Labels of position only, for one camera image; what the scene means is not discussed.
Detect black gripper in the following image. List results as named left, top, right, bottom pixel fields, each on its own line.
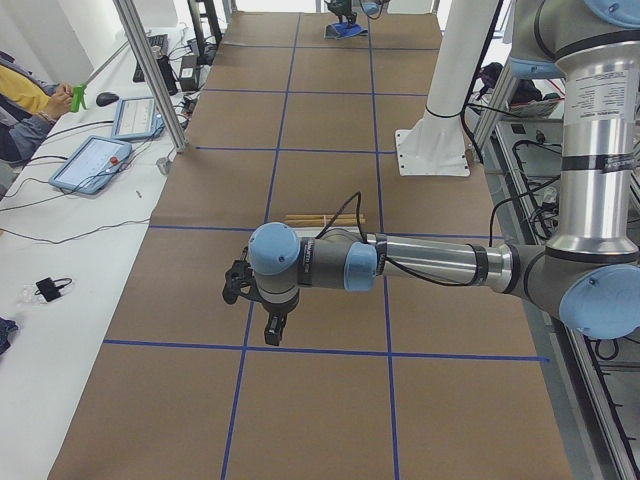
left=259, top=292, right=299, bottom=346
left=324, top=0, right=356, bottom=20

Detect blue grey towel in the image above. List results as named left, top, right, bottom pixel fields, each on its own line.
left=324, top=23, right=368, bottom=39

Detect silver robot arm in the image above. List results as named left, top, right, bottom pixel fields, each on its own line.
left=324, top=0, right=389, bottom=23
left=223, top=1, right=639, bottom=345

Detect black keyboard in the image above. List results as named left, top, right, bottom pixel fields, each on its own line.
left=132, top=33, right=170, bottom=84

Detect black binder clip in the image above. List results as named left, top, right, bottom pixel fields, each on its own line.
left=35, top=277, right=73, bottom=303

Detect upper blue teach pendant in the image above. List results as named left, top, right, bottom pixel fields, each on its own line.
left=111, top=97, right=164, bottom=141

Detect blue teach pendant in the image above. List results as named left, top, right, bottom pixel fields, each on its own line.
left=48, top=135, right=133, bottom=195
left=111, top=97, right=164, bottom=141

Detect lower blue teach pendant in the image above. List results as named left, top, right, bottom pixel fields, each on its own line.
left=48, top=135, right=133, bottom=195

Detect black computer mouse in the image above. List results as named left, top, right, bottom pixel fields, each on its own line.
left=95, top=92, right=119, bottom=107

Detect seated person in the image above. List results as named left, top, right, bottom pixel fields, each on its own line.
left=1, top=52, right=73, bottom=166

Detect white pedestal column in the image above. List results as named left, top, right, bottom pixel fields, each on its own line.
left=395, top=0, right=502, bottom=177

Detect aluminium frame post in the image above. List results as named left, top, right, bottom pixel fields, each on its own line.
left=113, top=0, right=187, bottom=153

